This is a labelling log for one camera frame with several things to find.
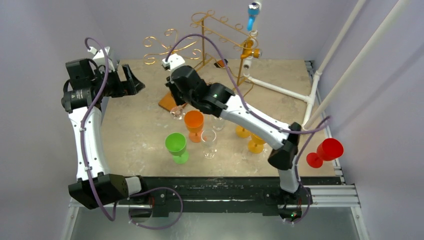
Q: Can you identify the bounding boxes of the clear glass rear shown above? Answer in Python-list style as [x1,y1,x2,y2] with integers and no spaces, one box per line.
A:
[211,116,226,131]

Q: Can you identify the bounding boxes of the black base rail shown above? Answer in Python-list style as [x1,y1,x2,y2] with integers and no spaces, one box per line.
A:
[68,176,361,218]

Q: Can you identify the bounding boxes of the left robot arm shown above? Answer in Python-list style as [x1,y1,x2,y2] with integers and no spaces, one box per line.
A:
[61,58,149,210]

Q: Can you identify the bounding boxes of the yellow goblet front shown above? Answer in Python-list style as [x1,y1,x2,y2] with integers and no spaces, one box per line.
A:
[247,133,266,154]

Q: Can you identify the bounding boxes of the green plastic goblet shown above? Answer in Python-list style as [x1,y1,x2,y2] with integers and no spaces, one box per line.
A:
[165,132,189,164]

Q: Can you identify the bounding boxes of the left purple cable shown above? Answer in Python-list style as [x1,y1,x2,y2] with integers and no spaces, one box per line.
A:
[79,37,183,231]

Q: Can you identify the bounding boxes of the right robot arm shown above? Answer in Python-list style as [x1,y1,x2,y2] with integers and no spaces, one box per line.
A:
[163,64,301,204]

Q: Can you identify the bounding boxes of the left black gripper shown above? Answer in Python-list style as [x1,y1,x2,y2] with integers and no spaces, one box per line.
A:
[90,63,144,98]

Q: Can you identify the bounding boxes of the tall clear flute glass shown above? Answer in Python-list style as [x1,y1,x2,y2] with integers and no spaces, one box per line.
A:
[169,104,186,120]

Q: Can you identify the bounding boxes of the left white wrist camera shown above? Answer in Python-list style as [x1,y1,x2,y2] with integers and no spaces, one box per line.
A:
[87,46,118,72]

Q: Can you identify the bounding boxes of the red plastic goblet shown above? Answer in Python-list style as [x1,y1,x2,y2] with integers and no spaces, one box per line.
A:
[306,138,344,169]

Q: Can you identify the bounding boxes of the white pvc pipe frame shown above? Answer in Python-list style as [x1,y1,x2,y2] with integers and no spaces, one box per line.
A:
[243,0,413,133]

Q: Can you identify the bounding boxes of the yellow goblet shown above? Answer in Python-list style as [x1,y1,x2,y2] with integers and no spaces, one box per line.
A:
[247,133,266,154]
[235,125,251,139]

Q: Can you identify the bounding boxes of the orange plastic goblet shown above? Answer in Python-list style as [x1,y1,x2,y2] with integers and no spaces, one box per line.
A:
[184,110,204,143]

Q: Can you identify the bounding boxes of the small orange black object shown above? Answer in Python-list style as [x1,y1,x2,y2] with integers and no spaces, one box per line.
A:
[214,59,228,68]

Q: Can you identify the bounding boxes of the yellow goblet rear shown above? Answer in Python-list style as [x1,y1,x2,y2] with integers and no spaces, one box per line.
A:
[235,125,251,139]

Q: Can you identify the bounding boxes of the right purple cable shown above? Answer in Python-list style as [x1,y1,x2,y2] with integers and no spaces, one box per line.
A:
[164,33,332,225]

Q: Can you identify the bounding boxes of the orange pipe fitting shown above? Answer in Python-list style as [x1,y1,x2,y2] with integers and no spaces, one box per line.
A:
[240,37,262,60]

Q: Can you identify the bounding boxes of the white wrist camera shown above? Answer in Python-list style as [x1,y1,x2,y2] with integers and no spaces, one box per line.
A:
[87,46,118,72]
[161,53,186,73]

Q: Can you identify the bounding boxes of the gold rectangular wire rack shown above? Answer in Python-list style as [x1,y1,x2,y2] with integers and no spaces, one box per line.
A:
[190,10,259,96]

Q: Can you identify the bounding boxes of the clear glass front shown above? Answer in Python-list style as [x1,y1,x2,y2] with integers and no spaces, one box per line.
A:
[200,129,217,159]

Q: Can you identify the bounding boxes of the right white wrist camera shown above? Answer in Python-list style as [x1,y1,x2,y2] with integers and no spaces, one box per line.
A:
[161,53,186,73]

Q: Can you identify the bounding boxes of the purple cable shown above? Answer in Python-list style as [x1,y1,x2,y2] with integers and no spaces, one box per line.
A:
[164,33,332,225]
[79,37,183,231]

